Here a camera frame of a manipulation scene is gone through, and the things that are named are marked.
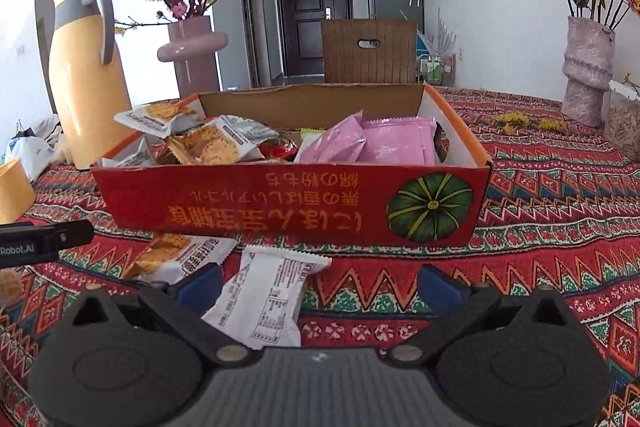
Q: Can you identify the white dried grass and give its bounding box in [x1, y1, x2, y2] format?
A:
[430, 9, 459, 56]

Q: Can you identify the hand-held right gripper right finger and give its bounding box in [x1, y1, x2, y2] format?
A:
[391, 263, 571, 364]

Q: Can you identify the orange crisp snack packet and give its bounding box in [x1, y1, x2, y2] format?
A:
[121, 233, 239, 287]

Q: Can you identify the white plastic bag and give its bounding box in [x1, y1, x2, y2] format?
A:
[5, 134, 56, 182]

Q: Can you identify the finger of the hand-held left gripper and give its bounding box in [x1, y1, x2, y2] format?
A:
[42, 220, 95, 260]

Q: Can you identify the storage cart with bottles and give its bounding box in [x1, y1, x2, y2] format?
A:
[419, 52, 457, 86]

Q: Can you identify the red cardboard box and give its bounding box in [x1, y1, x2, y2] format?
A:
[90, 83, 495, 251]

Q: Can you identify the textured pink vase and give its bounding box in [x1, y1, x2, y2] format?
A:
[560, 15, 617, 129]

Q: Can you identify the pink snack packet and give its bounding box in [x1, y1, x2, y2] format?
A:
[293, 110, 369, 166]
[360, 116, 437, 166]

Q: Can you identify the pink ring vase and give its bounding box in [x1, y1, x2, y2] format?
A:
[157, 15, 230, 100]

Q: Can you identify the dark brown door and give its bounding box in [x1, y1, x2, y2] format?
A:
[276, 0, 354, 78]

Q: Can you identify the wooden chair back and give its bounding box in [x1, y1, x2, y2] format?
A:
[321, 18, 419, 86]

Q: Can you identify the clear jar white lid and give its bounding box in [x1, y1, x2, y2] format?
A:
[602, 79, 640, 149]

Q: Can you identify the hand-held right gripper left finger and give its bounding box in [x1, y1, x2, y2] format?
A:
[69, 263, 249, 366]

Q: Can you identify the yellow mug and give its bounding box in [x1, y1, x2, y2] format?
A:
[0, 159, 37, 224]

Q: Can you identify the pile of mixed snacks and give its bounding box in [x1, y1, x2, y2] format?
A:
[113, 102, 281, 168]

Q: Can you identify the yellow thermos jug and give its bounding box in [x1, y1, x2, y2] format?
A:
[48, 0, 134, 170]

